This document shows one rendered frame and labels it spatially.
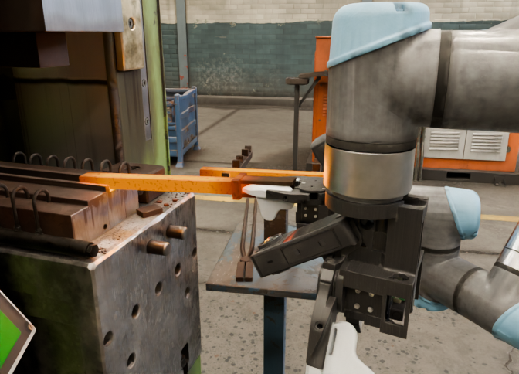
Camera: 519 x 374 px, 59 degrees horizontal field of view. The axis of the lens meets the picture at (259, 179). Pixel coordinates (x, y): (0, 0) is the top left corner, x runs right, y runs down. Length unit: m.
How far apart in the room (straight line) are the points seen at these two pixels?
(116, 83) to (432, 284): 0.81
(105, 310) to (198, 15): 8.09
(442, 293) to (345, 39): 0.47
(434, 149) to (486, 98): 4.06
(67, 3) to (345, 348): 0.64
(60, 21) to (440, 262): 0.68
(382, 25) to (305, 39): 7.99
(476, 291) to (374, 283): 0.31
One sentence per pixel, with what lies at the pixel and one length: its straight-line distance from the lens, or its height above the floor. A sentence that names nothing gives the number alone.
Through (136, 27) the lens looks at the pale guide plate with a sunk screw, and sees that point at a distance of 1.19.
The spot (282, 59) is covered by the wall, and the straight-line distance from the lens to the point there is 8.41.
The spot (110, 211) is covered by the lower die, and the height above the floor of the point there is 0.95.
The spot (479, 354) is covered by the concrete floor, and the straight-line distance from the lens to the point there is 2.23.
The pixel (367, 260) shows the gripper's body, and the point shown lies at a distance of 0.42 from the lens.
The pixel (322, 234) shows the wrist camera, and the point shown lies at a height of 1.10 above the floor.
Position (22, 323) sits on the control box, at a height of 0.98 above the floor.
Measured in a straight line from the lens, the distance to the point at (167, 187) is 0.83.
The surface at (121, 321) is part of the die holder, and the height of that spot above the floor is 0.77.
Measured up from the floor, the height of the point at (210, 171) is 0.95.
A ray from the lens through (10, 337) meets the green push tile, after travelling 0.53.
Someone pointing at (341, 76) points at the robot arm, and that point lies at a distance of 0.37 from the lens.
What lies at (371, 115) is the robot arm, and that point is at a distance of 0.36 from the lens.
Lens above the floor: 1.27
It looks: 18 degrees down
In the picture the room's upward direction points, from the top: straight up
